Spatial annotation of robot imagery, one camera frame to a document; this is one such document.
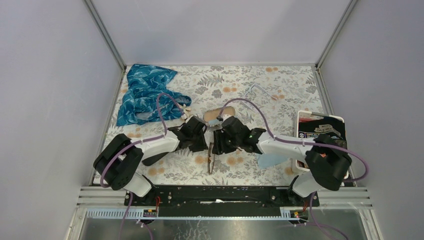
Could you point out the white storage bin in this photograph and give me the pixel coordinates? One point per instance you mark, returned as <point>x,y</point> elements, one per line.
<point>299,122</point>

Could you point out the small light blue cloth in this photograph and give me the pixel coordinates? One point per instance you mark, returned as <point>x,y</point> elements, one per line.
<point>214,123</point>

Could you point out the large light blue cloth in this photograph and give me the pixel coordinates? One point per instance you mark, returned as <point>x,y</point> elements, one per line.
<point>265,161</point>

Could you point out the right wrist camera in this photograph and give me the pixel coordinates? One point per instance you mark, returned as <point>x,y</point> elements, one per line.
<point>222,118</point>

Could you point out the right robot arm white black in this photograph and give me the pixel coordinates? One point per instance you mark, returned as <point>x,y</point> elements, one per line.
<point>327,162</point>

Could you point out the black glasses case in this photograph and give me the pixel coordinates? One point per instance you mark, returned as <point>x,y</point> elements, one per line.
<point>153,159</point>

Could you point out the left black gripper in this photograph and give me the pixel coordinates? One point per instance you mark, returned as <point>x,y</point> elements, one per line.
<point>202,145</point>

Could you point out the brown sunglasses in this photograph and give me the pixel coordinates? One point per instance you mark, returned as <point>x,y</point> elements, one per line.
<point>210,159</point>

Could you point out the blue patterned fabric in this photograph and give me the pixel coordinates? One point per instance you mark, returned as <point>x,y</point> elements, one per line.
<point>139,103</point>

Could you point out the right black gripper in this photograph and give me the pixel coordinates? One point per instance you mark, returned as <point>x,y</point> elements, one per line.
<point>219,147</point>

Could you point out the flag pattern glasses case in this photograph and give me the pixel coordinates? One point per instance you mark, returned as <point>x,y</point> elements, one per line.
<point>212,114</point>

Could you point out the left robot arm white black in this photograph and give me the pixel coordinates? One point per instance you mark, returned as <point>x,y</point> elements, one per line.
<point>117,164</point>

